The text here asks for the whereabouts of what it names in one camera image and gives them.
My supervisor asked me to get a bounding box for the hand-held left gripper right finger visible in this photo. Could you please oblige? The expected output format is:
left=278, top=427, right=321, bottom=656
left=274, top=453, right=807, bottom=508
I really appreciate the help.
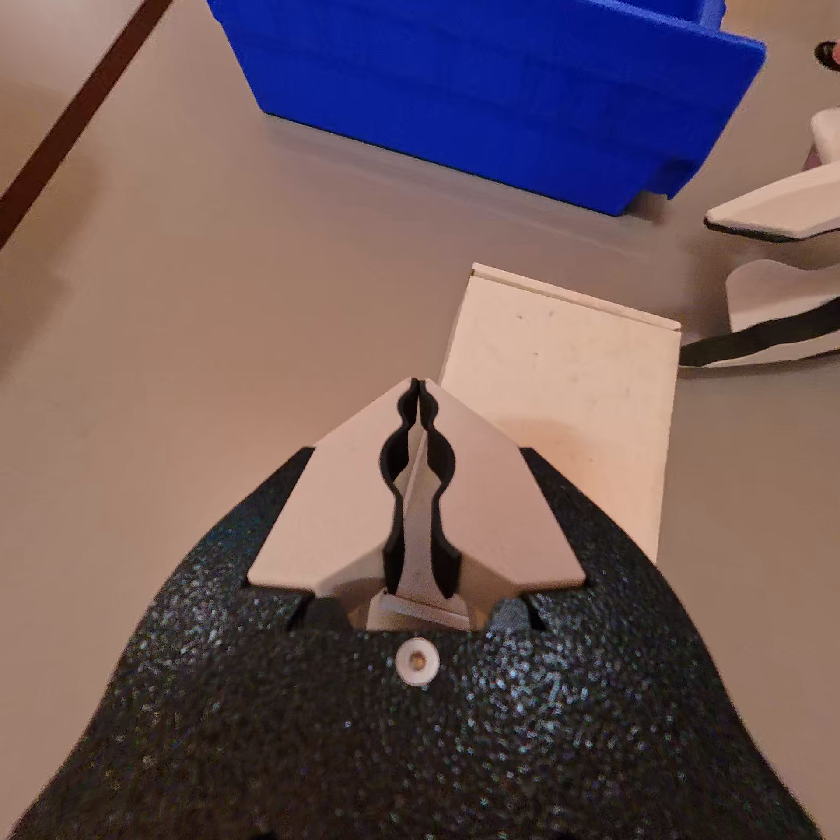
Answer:
left=417, top=378, right=587, bottom=630

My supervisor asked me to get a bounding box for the blue plastic bin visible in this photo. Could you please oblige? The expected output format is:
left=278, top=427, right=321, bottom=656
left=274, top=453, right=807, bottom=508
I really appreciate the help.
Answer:
left=206, top=0, right=767, bottom=216

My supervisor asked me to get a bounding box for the white cardboard mailer box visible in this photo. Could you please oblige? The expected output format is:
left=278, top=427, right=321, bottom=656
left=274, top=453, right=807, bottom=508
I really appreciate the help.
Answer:
left=438, top=264, right=683, bottom=565

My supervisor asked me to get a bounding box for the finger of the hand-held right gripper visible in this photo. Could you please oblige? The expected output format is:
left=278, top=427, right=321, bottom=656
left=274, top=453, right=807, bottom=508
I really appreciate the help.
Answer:
left=703, top=163, right=840, bottom=244
left=679, top=259, right=840, bottom=368

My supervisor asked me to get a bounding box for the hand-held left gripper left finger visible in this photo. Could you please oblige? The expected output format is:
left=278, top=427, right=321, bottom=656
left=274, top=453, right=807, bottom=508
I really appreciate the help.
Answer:
left=248, top=378, right=418, bottom=630

